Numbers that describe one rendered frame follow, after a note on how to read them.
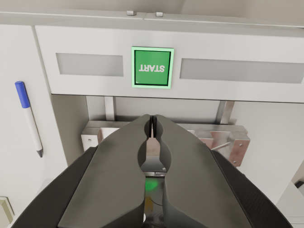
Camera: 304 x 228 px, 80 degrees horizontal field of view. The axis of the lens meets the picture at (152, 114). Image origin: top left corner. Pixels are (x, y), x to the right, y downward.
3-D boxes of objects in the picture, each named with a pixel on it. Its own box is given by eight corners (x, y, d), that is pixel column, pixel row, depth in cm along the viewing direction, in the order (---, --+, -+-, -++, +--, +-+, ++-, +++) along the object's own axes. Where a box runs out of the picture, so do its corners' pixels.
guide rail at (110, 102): (122, 209, 65) (121, 217, 62) (116, 209, 65) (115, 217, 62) (113, 72, 40) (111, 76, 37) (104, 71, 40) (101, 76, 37)
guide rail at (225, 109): (197, 211, 66) (199, 219, 63) (192, 210, 66) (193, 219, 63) (235, 76, 41) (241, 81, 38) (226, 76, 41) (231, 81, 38)
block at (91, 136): (103, 154, 44) (100, 163, 42) (89, 154, 44) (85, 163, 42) (100, 127, 40) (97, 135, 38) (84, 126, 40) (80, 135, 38)
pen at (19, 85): (43, 159, 32) (20, 83, 25) (37, 159, 32) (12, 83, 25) (45, 155, 33) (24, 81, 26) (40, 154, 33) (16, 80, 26)
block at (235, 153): (235, 158, 45) (240, 167, 43) (221, 158, 45) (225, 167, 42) (244, 131, 41) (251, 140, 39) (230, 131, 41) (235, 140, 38)
